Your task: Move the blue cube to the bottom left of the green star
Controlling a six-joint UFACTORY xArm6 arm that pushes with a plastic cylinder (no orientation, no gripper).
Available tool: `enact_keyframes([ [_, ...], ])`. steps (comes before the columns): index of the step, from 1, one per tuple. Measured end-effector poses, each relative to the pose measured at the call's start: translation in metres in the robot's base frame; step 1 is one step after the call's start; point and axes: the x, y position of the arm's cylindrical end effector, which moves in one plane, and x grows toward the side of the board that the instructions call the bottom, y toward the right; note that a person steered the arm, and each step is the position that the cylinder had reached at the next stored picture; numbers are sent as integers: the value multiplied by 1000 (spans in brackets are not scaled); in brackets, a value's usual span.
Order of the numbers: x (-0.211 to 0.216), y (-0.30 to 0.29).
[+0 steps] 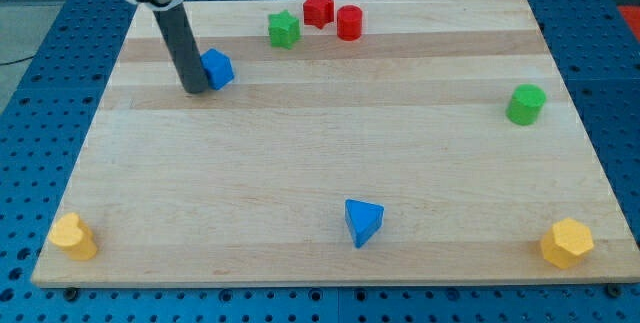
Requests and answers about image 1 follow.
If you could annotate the blue cube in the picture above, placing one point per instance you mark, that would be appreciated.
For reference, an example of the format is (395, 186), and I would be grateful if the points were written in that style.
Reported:
(218, 68)

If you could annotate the green star block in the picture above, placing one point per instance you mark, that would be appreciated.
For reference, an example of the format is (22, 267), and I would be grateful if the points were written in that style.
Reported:
(283, 29)

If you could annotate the red star block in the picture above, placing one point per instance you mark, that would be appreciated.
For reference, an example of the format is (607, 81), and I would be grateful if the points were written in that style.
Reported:
(318, 13)

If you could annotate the blue triangle block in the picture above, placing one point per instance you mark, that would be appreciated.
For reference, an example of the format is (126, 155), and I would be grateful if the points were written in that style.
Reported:
(363, 220)

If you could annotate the wooden board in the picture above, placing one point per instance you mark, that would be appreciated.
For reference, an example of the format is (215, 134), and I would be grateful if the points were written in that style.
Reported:
(246, 186)

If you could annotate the red cylinder block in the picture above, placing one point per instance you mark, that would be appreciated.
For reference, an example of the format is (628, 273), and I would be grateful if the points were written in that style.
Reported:
(349, 22)

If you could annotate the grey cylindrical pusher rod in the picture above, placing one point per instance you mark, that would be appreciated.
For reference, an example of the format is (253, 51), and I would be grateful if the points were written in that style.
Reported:
(177, 33)

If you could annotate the green cylinder block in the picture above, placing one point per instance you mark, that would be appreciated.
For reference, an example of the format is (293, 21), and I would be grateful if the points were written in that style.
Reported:
(525, 104)

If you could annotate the yellow hexagon block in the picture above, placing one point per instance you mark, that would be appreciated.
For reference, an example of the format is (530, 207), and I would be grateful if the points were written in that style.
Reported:
(566, 243)

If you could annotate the yellow heart block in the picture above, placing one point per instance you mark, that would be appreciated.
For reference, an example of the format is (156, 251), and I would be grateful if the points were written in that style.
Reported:
(71, 235)

